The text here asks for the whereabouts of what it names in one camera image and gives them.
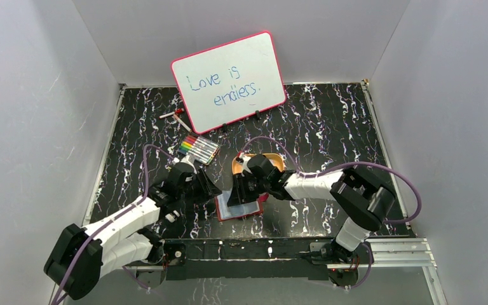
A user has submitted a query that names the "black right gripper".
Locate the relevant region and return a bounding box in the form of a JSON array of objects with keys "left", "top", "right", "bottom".
[{"left": 226, "top": 172, "right": 270, "bottom": 207}]

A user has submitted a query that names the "red card holder wallet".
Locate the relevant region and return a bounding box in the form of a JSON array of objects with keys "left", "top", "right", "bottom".
[{"left": 214, "top": 190, "right": 269, "bottom": 222}]

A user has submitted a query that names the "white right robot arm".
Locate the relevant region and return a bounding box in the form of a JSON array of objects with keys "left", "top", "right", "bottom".
[{"left": 216, "top": 154, "right": 397, "bottom": 263}]

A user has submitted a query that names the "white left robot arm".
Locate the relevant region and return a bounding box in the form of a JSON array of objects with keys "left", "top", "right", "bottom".
[{"left": 43, "top": 161, "right": 222, "bottom": 300}]

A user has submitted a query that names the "orange card tray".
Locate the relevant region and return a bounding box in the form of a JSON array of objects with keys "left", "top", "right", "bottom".
[{"left": 231, "top": 152, "right": 285, "bottom": 179}]

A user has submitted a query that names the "pack of coloured markers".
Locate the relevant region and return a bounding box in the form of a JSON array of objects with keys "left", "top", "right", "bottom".
[{"left": 179, "top": 135, "right": 220, "bottom": 165}]

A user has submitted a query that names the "white whiteboard eraser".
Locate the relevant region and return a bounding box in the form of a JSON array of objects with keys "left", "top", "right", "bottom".
[{"left": 165, "top": 210, "right": 180, "bottom": 223}]

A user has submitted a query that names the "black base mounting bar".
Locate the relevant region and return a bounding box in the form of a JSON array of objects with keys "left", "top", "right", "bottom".
[{"left": 124, "top": 238, "right": 373, "bottom": 287}]

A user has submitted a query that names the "white marker pen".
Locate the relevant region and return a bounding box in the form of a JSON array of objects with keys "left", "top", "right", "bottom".
[{"left": 173, "top": 114, "right": 191, "bottom": 132}]

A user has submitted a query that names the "red capped white marker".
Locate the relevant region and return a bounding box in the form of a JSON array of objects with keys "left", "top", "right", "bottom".
[{"left": 159, "top": 108, "right": 185, "bottom": 119}]

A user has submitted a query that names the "pink framed whiteboard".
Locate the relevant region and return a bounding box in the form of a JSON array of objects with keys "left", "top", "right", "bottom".
[{"left": 171, "top": 31, "right": 287, "bottom": 134}]

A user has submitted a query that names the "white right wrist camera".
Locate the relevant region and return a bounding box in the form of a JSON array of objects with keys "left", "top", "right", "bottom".
[{"left": 232, "top": 153, "right": 252, "bottom": 174}]

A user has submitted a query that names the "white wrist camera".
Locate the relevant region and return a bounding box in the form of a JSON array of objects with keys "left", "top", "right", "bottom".
[
  {"left": 172, "top": 155, "right": 196, "bottom": 173},
  {"left": 232, "top": 153, "right": 252, "bottom": 174}
]

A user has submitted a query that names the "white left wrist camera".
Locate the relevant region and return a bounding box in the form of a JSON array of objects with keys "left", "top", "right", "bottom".
[{"left": 172, "top": 155, "right": 196, "bottom": 173}]

